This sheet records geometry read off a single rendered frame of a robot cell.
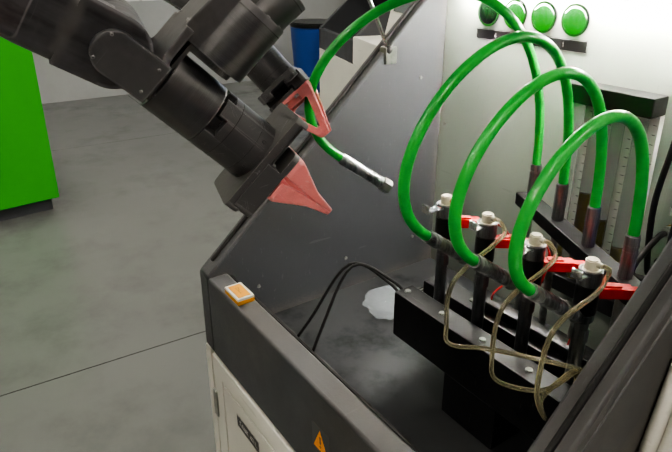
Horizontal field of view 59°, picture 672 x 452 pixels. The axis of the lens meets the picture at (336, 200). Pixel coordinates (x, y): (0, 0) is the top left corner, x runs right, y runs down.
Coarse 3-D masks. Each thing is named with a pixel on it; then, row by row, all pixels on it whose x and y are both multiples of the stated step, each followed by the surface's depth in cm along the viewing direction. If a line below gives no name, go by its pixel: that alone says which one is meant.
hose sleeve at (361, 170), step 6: (348, 156) 90; (342, 162) 90; (348, 162) 90; (354, 162) 90; (348, 168) 90; (354, 168) 90; (360, 168) 90; (366, 168) 91; (360, 174) 91; (366, 174) 91; (372, 174) 91; (378, 174) 92; (372, 180) 92; (378, 180) 92; (384, 180) 93; (378, 186) 93
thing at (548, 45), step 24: (480, 48) 71; (552, 48) 77; (456, 72) 70; (432, 120) 69; (408, 144) 69; (408, 168) 70; (408, 192) 71; (408, 216) 72; (552, 216) 92; (432, 240) 76
